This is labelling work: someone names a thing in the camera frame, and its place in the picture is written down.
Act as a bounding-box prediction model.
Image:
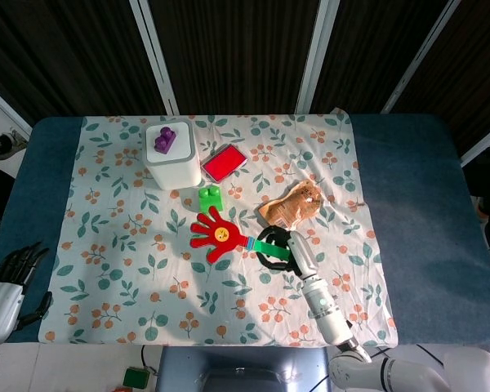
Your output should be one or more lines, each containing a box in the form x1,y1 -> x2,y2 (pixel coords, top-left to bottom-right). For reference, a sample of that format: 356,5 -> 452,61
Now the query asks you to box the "white square canister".
141,119 -> 203,192

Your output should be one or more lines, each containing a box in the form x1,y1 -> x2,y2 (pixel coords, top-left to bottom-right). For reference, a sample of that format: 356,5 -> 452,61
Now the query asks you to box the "black cable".
140,345 -> 160,375
367,345 -> 446,364

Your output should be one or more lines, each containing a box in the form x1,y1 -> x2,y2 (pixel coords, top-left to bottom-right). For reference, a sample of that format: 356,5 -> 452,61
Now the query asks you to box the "purple toy brick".
154,127 -> 178,155

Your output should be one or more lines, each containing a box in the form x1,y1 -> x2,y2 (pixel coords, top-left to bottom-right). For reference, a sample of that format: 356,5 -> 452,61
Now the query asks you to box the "brown snack packet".
257,179 -> 325,229

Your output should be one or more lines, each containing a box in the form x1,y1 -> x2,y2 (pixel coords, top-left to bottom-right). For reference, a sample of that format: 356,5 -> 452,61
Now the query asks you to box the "red ink pad case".
200,143 -> 249,184

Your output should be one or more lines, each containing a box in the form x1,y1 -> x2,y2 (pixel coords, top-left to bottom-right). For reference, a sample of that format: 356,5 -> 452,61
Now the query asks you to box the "green square button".
122,366 -> 151,390

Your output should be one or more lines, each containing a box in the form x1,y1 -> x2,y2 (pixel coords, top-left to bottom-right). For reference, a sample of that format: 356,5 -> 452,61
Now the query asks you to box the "green toy brick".
198,185 -> 225,215

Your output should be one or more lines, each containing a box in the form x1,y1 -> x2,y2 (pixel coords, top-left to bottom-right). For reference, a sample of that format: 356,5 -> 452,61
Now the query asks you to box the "red hand clapper toy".
189,205 -> 292,263

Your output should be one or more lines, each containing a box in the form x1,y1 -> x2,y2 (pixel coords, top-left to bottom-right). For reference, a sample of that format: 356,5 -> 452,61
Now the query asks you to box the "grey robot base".
154,345 -> 334,392

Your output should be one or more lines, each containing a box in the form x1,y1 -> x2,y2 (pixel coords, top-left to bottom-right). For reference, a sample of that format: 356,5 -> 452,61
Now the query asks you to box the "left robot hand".
0,241 -> 53,346

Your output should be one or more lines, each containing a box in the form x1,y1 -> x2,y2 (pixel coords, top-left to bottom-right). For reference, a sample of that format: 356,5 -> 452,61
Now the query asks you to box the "floral patterned tablecloth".
38,114 -> 400,348

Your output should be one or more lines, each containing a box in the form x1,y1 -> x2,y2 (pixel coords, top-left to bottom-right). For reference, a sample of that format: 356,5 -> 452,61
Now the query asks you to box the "black and silver clamp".
0,129 -> 29,161

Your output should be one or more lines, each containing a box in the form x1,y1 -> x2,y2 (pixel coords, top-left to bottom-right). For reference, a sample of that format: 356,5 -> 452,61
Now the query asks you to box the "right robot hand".
256,224 -> 320,279

